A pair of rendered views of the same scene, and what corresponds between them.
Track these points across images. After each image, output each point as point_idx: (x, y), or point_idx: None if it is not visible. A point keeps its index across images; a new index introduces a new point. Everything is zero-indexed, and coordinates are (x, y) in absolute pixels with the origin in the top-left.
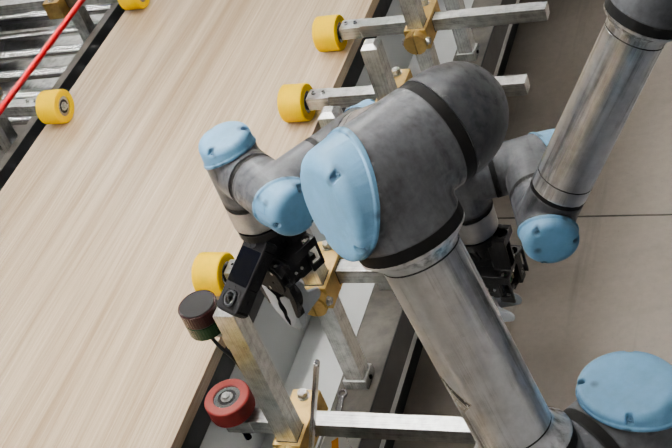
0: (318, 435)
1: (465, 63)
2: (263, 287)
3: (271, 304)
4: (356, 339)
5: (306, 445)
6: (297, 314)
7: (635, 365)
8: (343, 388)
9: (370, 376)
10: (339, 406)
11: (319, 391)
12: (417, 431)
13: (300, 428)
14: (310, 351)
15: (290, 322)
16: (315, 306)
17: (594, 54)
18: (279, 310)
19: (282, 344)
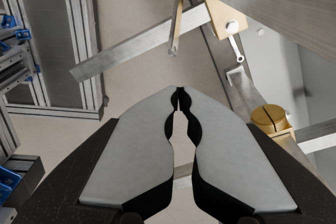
0: (200, 1)
1: None
2: (283, 197)
3: (335, 94)
4: (239, 97)
5: None
6: (97, 131)
7: None
8: (242, 62)
9: (226, 78)
10: (235, 48)
11: (218, 39)
12: (108, 50)
13: None
14: (292, 76)
15: (182, 92)
16: (263, 115)
17: None
18: (209, 113)
19: (312, 71)
